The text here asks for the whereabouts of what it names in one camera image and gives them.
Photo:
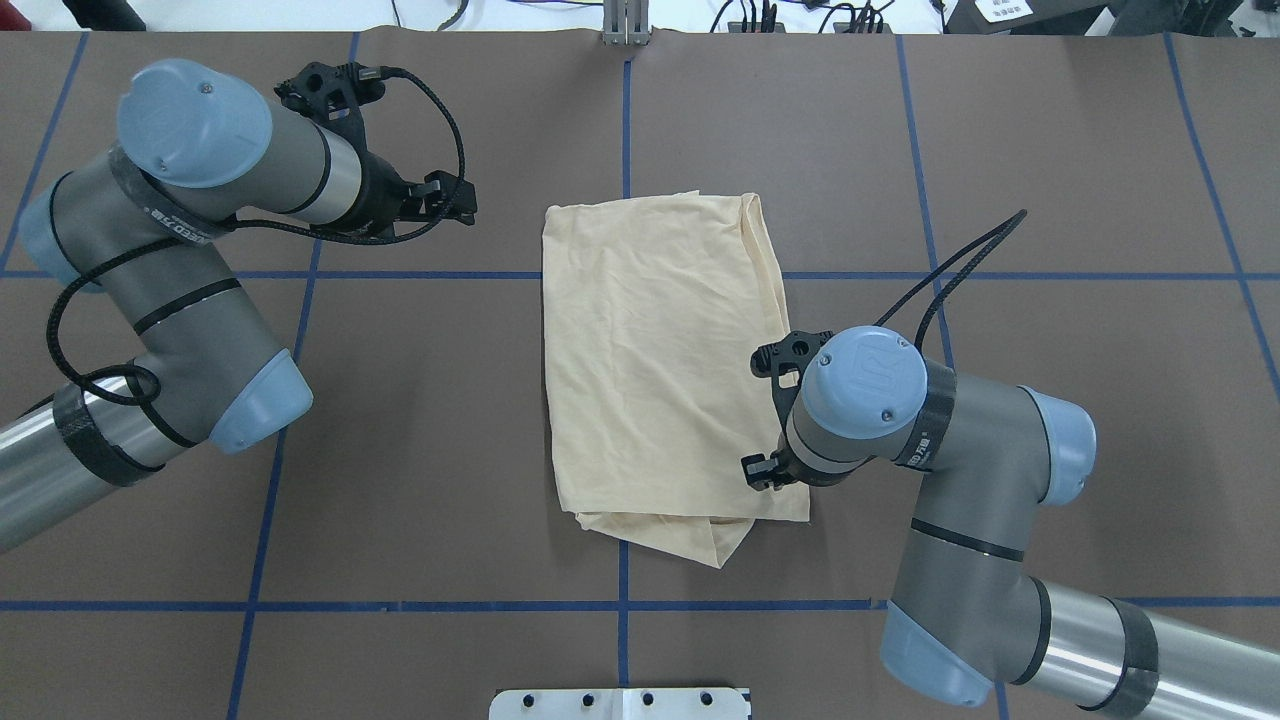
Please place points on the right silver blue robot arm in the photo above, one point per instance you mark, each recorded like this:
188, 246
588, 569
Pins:
964, 616

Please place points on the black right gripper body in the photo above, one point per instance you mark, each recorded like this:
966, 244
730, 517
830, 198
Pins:
760, 468

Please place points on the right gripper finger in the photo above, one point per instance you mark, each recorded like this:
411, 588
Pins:
762, 472

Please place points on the pale yellow printed t-shirt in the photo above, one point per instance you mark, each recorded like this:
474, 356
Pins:
651, 310

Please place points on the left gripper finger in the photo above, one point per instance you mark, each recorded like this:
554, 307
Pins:
442, 197

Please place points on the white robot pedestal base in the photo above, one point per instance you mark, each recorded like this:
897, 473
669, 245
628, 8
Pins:
623, 703

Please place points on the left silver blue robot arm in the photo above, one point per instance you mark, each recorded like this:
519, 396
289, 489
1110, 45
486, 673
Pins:
160, 346

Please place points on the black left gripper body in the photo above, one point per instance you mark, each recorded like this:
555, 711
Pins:
381, 192

